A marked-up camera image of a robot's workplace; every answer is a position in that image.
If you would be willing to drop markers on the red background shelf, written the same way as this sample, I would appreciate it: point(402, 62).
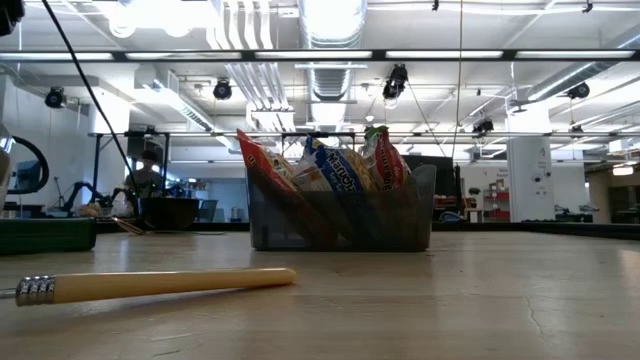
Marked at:
point(497, 212)

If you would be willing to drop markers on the person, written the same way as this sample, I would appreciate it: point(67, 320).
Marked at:
point(145, 182)

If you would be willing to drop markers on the blue lit monitor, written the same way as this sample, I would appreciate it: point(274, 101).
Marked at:
point(27, 175)

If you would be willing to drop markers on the green chili shrimp ramen packet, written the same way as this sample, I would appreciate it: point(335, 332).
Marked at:
point(387, 165)

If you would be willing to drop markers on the black background robot arm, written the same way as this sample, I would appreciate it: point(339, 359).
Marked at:
point(80, 190)

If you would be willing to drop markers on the silver ceiling air duct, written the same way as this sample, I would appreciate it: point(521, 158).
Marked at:
point(332, 30)

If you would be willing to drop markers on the blue white ramen packet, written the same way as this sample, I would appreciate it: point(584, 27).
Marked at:
point(332, 170)

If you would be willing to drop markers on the black monitor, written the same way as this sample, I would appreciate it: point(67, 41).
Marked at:
point(445, 170)

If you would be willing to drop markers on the red yellow ramen packet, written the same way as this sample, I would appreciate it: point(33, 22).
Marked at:
point(260, 165)

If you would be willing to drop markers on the grey translucent plastic bin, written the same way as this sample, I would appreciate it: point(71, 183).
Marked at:
point(280, 225)

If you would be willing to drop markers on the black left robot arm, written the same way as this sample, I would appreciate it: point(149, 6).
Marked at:
point(10, 15)

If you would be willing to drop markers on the green rectangular tin box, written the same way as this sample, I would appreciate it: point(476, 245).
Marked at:
point(45, 237)

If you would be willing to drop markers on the dark bowl red inside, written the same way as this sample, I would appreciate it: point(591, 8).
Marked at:
point(167, 215)

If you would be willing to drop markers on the black ceiling spotlight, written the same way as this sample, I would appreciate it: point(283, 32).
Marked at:
point(578, 91)
point(482, 125)
point(55, 97)
point(222, 89)
point(395, 82)

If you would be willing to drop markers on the black overhead frame bar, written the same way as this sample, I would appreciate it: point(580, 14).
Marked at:
point(378, 54)

